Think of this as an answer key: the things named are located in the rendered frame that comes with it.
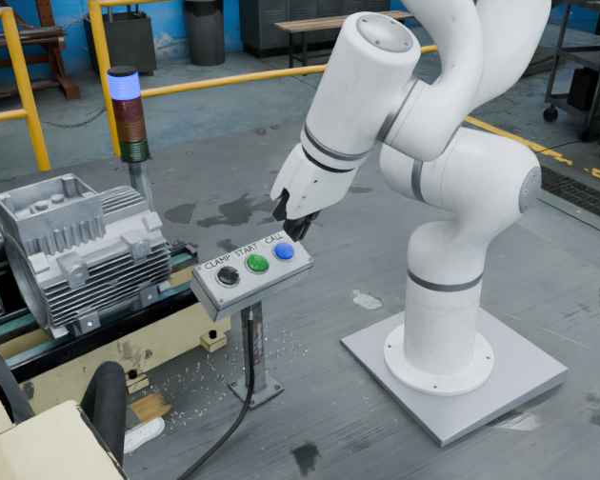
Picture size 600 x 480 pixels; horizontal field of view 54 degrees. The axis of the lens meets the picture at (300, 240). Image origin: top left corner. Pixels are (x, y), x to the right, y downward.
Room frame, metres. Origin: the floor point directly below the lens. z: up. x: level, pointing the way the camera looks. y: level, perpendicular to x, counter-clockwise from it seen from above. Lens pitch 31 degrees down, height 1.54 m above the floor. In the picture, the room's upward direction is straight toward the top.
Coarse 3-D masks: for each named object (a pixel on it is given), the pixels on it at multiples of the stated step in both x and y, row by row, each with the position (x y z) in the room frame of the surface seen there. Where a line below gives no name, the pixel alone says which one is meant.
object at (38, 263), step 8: (144, 216) 0.80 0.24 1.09; (152, 216) 0.80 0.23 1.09; (0, 224) 0.77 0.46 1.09; (144, 224) 0.80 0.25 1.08; (152, 224) 0.79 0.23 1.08; (160, 224) 0.80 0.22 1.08; (32, 256) 0.68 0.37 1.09; (40, 256) 0.69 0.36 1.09; (32, 264) 0.67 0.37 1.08; (40, 264) 0.68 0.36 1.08; (48, 264) 0.68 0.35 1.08; (32, 272) 0.68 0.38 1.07; (40, 272) 0.68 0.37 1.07; (168, 280) 0.80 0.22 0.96; (160, 288) 0.79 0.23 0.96; (168, 288) 0.79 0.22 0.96; (64, 328) 0.68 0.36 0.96; (56, 336) 0.67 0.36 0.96; (64, 336) 0.69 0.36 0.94
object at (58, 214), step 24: (24, 192) 0.79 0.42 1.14; (48, 192) 0.81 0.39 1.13; (72, 192) 0.82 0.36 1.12; (96, 192) 0.77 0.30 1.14; (0, 216) 0.75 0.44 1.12; (24, 216) 0.70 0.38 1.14; (48, 216) 0.72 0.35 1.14; (72, 216) 0.74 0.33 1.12; (96, 216) 0.76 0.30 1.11; (24, 240) 0.69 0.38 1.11; (48, 240) 0.71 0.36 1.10; (72, 240) 0.73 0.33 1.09
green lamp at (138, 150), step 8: (120, 144) 1.15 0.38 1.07; (128, 144) 1.14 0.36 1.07; (136, 144) 1.15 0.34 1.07; (144, 144) 1.16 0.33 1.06; (120, 152) 1.16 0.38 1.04; (128, 152) 1.14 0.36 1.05; (136, 152) 1.14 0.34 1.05; (144, 152) 1.15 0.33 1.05; (128, 160) 1.14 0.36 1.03; (136, 160) 1.14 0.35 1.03
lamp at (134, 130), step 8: (136, 120) 1.15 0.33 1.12; (144, 120) 1.18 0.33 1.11; (120, 128) 1.15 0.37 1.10; (128, 128) 1.14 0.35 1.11; (136, 128) 1.15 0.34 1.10; (144, 128) 1.17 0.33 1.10; (120, 136) 1.15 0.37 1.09; (128, 136) 1.14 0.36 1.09; (136, 136) 1.15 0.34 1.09; (144, 136) 1.16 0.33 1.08
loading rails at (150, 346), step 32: (192, 256) 0.95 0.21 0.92; (0, 320) 0.75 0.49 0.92; (32, 320) 0.75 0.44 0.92; (128, 320) 0.75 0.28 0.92; (160, 320) 0.78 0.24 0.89; (192, 320) 0.82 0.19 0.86; (224, 320) 0.86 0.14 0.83; (0, 352) 0.71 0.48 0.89; (32, 352) 0.68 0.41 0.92; (64, 352) 0.68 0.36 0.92; (96, 352) 0.71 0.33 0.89; (128, 352) 0.74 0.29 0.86; (160, 352) 0.78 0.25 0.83; (32, 384) 0.64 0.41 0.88; (64, 384) 0.67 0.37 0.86; (128, 384) 0.71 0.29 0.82
